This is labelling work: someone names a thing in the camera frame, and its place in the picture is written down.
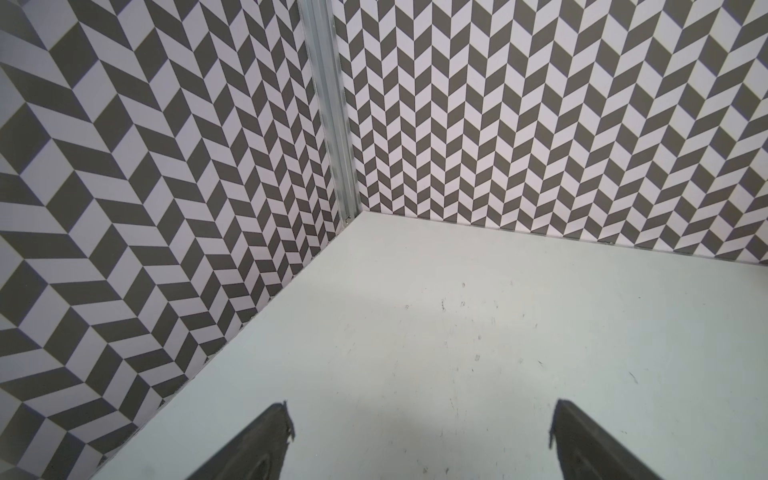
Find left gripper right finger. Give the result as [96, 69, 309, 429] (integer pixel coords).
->
[549, 399, 661, 480]

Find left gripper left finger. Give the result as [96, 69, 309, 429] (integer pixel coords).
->
[188, 402, 296, 480]

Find aluminium corner post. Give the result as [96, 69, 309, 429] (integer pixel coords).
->
[298, 0, 361, 226]

